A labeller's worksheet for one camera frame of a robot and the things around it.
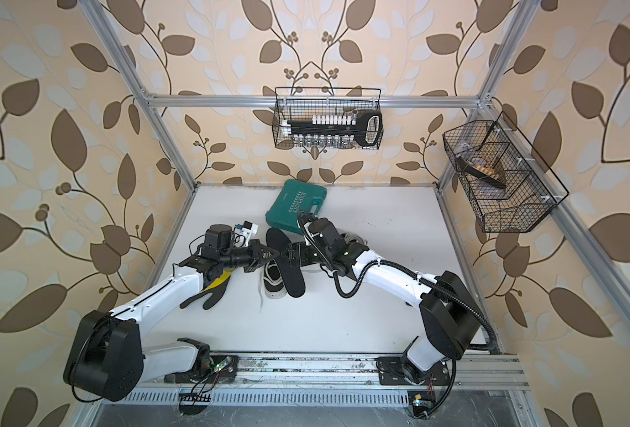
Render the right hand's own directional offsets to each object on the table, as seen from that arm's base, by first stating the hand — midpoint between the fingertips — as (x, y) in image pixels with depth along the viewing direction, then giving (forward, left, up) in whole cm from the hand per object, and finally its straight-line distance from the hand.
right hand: (292, 251), depth 82 cm
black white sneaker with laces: (-6, +7, -9) cm, 12 cm away
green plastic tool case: (+25, +6, -10) cm, 27 cm away
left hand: (-1, +5, +2) cm, 5 cm away
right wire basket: (+7, -62, +16) cm, 65 cm away
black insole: (-8, 0, -1) cm, 8 cm away
